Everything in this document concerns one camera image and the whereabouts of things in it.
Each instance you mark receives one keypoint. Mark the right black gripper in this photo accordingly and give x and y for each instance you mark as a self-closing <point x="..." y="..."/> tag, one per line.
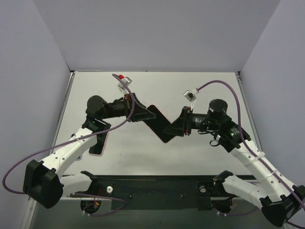
<point x="186" y="120"/>

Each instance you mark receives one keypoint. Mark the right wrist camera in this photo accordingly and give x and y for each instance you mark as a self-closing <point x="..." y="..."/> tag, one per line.
<point x="191" y="97"/>

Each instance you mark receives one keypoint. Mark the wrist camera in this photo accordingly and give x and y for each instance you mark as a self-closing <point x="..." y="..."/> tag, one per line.
<point x="191" y="97"/>
<point x="127" y="81"/>

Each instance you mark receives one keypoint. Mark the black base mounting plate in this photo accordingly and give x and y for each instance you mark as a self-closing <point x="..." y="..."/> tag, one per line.
<point x="159" y="192"/>

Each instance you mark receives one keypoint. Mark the black phone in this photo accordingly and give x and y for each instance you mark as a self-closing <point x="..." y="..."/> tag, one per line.
<point x="158" y="124"/>

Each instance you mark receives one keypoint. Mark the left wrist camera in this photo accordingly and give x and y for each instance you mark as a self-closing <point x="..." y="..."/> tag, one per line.
<point x="127" y="81"/>

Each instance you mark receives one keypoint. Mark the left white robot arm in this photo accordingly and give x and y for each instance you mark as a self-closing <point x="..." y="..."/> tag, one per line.
<point x="44" y="181"/>

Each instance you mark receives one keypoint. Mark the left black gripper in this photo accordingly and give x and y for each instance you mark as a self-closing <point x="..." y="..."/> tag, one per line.
<point x="130" y="108"/>

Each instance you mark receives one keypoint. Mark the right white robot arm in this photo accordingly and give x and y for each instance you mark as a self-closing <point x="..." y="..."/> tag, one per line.
<point x="278" y="198"/>

